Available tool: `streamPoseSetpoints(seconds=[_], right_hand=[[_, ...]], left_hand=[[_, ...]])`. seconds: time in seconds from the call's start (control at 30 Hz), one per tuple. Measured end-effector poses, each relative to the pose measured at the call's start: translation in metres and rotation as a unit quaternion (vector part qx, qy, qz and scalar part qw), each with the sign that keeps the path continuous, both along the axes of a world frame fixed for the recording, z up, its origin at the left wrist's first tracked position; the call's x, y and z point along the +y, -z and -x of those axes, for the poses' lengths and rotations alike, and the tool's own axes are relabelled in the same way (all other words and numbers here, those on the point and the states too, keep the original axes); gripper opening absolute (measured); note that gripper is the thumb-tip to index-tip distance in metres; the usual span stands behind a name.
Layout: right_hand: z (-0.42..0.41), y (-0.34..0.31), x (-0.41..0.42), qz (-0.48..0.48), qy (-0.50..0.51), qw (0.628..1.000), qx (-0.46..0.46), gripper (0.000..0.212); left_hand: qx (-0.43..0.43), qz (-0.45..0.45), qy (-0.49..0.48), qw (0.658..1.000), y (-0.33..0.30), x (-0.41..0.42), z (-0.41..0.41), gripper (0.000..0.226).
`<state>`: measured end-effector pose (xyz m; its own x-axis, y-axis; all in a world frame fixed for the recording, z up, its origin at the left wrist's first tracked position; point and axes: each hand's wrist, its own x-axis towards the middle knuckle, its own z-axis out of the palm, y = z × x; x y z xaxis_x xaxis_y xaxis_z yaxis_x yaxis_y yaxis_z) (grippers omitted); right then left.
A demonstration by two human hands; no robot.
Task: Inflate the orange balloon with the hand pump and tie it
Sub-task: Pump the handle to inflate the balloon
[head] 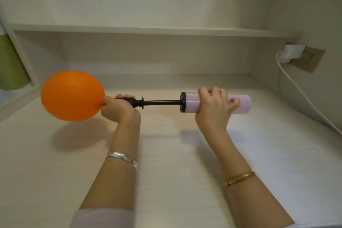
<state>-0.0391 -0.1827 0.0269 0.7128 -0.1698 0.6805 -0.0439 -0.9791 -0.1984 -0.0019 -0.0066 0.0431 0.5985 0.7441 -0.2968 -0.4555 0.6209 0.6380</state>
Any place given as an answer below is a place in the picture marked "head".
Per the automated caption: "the person's right hand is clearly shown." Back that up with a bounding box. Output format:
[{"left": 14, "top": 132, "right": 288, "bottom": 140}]
[{"left": 194, "top": 86, "right": 241, "bottom": 134}]

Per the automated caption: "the person's left hand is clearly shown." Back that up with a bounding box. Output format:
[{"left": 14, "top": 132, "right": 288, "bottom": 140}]
[{"left": 100, "top": 94, "right": 141, "bottom": 124}]

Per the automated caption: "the pink black balloon pump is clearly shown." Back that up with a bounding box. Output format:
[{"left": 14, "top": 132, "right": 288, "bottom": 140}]
[{"left": 121, "top": 92, "right": 252, "bottom": 115}]

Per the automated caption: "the orange balloon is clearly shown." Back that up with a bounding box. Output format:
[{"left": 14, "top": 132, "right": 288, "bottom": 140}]
[{"left": 40, "top": 70, "right": 106, "bottom": 122}]

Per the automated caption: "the person's right forearm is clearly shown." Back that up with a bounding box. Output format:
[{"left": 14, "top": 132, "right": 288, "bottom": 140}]
[{"left": 204, "top": 129, "right": 294, "bottom": 228}]

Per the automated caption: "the person's left forearm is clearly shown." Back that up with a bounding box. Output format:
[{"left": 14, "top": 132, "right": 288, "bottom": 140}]
[{"left": 79, "top": 117, "right": 141, "bottom": 212}]

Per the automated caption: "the cream wooden shelf board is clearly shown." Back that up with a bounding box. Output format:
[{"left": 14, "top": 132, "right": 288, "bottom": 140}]
[{"left": 9, "top": 23, "right": 304, "bottom": 38}]

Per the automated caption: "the white power adapter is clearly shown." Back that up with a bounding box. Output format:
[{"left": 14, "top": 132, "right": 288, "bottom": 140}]
[{"left": 279, "top": 44, "right": 306, "bottom": 64}]

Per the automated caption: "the pale pink left sleeve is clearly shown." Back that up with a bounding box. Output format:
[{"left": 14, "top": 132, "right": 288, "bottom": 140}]
[{"left": 69, "top": 208, "right": 135, "bottom": 228}]

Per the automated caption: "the green and white curtain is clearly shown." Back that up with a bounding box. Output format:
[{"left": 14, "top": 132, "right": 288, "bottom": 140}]
[{"left": 0, "top": 25, "right": 32, "bottom": 105}]

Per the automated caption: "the silver bangle bracelet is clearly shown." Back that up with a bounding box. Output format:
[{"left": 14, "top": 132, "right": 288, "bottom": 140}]
[{"left": 105, "top": 151, "right": 139, "bottom": 170}]

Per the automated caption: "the gold bangle bracelet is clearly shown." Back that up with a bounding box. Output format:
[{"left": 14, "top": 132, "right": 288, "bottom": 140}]
[{"left": 224, "top": 171, "right": 256, "bottom": 187}]

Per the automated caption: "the white power cable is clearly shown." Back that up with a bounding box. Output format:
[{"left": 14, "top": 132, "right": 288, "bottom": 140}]
[{"left": 275, "top": 51, "right": 342, "bottom": 136}]

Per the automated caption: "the beige wall socket plate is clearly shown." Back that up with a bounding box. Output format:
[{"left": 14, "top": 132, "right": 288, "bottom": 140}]
[{"left": 285, "top": 42, "right": 326, "bottom": 73}]

